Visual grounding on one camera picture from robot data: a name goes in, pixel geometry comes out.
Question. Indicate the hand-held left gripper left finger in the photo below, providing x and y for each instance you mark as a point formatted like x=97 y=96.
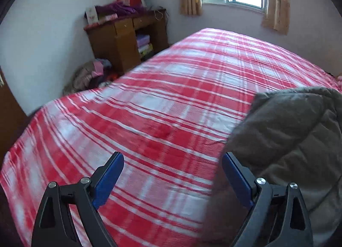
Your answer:
x=108 y=175

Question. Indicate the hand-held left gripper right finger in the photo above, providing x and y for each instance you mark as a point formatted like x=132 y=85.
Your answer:
x=237 y=177

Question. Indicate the grey padded jacket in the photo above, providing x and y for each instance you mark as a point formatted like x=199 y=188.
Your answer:
x=288 y=140

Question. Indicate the pile of clothes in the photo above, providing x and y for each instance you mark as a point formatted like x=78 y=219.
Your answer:
x=89 y=75

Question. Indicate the red plaid bed sheet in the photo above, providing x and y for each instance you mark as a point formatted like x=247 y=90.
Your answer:
x=149 y=113

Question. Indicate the wooden door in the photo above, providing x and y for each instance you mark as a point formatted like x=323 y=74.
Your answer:
x=9 y=113

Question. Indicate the books in desk shelf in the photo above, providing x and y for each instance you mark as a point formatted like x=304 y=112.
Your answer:
x=144 y=44

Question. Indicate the wooden desk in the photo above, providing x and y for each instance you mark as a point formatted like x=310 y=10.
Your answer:
x=128 y=38

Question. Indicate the white pink box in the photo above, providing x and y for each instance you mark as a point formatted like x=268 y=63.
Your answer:
x=91 y=15

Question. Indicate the purple cloth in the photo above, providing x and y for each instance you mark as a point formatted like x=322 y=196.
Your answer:
x=117 y=9

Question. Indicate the red box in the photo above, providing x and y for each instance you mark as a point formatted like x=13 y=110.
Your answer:
x=129 y=0

